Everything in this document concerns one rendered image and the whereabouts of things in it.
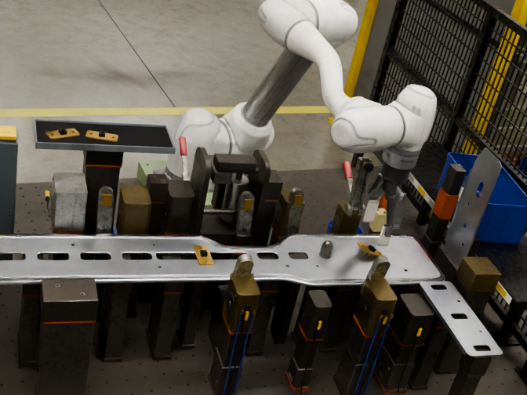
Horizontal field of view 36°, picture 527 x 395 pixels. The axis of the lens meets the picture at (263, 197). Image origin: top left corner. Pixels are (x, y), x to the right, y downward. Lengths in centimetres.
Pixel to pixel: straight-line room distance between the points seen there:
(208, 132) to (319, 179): 66
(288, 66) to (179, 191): 63
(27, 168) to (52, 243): 232
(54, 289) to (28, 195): 98
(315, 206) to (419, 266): 83
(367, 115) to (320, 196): 122
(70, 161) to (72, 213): 237
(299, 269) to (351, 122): 45
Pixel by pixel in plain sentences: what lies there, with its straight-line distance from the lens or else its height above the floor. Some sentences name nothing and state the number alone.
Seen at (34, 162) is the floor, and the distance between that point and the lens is 444.
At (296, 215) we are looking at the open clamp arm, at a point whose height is 103.
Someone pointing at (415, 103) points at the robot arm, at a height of 148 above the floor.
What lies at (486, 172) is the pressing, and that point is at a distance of 226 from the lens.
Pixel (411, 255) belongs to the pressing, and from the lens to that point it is 234.
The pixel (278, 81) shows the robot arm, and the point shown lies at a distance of 265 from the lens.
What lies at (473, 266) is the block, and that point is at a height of 106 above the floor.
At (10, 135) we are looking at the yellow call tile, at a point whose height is 116.
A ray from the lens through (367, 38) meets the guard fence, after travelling 522.
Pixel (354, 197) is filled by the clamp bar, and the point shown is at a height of 110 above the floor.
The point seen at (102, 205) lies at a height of 107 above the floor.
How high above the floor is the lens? 220
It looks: 30 degrees down
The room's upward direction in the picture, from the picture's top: 13 degrees clockwise
